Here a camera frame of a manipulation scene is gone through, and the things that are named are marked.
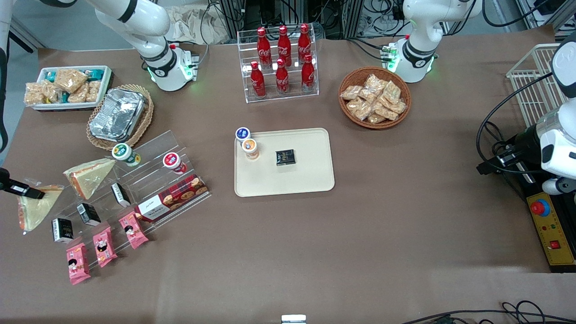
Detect green lid cup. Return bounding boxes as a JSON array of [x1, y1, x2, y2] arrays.
[[112, 143, 141, 167]]

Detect beige plastic tray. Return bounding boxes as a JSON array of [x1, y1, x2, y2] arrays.
[[234, 128, 335, 198]]

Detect rice cracker packet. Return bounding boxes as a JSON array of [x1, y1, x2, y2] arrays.
[[67, 85, 89, 104], [54, 68, 88, 94], [43, 81, 63, 103], [85, 80, 102, 103], [24, 82, 45, 106]]

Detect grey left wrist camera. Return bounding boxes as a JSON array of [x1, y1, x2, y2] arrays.
[[542, 177, 576, 195]]

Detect white rectangular dish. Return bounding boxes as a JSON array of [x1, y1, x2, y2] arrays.
[[27, 66, 113, 111]]

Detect red lid cup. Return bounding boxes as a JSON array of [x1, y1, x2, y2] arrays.
[[163, 152, 187, 175]]

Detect pink snack packet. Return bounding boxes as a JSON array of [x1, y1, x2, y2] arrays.
[[93, 227, 118, 268], [66, 243, 91, 285], [119, 211, 149, 249]]

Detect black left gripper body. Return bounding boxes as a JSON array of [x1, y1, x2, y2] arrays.
[[513, 125, 543, 170]]

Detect red tartan cookie box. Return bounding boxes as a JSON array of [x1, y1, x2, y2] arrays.
[[135, 175, 209, 222]]

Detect small black white box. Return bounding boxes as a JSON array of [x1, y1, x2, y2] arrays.
[[52, 218, 74, 243], [76, 203, 101, 226], [111, 182, 131, 207]]

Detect black floor cables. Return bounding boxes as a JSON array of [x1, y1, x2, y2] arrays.
[[400, 301, 576, 324]]

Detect orange lid cup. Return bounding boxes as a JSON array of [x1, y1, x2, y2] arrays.
[[241, 139, 260, 161]]

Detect clear acrylic stepped stand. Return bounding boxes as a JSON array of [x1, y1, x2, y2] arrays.
[[29, 130, 212, 270]]

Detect crumpled beige cloth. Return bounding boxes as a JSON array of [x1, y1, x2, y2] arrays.
[[164, 5, 231, 45]]

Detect aluminium equipment rack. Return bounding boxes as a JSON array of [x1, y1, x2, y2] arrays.
[[218, 0, 405, 40]]

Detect white wire basket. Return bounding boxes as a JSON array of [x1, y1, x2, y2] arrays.
[[506, 44, 568, 129]]

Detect oval wicker basket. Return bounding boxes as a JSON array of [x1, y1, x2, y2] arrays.
[[86, 84, 154, 151]]

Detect silver foil container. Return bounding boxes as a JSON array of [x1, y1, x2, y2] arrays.
[[89, 88, 147, 143]]

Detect clear acrylic bottle rack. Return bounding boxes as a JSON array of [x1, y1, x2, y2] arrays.
[[237, 28, 320, 104]]

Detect round brown wicker basket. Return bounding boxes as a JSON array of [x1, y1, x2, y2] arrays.
[[338, 67, 412, 130]]

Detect red cola bottle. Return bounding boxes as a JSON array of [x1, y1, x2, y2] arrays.
[[277, 25, 292, 61], [256, 27, 272, 64], [275, 59, 290, 95], [298, 24, 312, 57], [301, 54, 315, 92], [250, 62, 266, 98]]

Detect yellow control box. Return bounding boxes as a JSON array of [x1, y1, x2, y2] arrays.
[[526, 191, 576, 273]]

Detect triangle sandwich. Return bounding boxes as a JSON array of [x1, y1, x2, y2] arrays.
[[18, 184, 64, 233], [63, 158, 117, 200]]

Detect grey metal bar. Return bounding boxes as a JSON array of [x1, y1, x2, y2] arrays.
[[9, 18, 46, 54]]

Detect black looping cable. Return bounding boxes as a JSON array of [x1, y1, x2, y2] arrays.
[[477, 72, 555, 174]]

